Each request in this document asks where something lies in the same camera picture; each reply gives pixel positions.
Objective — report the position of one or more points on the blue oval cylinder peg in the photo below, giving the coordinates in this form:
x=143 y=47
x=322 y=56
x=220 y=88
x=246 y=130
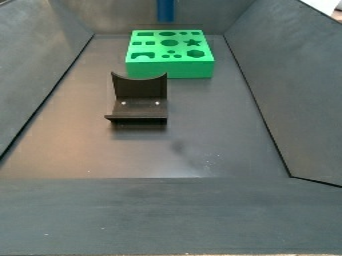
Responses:
x=164 y=9

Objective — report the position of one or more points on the green shape sorting board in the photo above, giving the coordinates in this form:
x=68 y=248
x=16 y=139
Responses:
x=176 y=52

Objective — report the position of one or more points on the black curved holder stand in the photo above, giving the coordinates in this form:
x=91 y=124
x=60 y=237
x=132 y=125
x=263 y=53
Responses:
x=140 y=98

